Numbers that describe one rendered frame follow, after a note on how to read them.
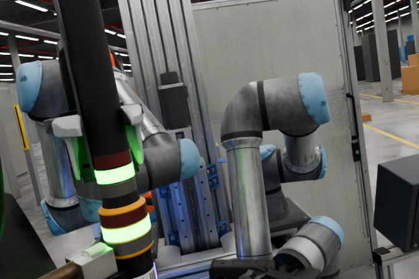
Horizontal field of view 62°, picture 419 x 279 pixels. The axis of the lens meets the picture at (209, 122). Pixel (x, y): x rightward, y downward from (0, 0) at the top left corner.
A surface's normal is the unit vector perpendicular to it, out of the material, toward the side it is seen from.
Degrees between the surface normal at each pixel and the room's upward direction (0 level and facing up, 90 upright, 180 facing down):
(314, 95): 80
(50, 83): 92
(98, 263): 90
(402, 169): 15
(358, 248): 90
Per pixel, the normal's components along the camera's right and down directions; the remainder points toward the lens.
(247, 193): -0.14, -0.25
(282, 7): 0.23, 0.09
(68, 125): -0.51, -0.60
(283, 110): -0.17, 0.33
